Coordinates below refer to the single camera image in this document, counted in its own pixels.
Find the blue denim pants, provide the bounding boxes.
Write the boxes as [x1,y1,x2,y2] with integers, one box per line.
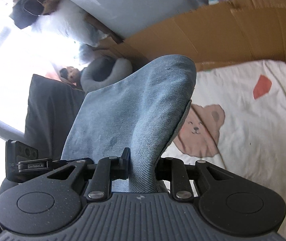
[61,55,196,193]

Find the dark grey pillow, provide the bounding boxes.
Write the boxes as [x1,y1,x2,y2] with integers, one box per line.
[24,75,85,160]

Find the cream bear print bedsheet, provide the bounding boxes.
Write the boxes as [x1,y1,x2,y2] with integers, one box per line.
[158,59,286,239]

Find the small teddy bear toy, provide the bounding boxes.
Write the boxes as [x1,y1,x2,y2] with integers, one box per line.
[59,66,82,87]

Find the grey neck pillow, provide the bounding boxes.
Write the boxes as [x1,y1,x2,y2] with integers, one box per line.
[80,56,133,93]

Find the white plastic-wrapped pillow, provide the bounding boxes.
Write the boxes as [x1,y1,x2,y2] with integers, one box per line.
[32,0,108,47]

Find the brown cardboard sheet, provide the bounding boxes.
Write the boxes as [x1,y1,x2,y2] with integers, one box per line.
[95,0,286,70]

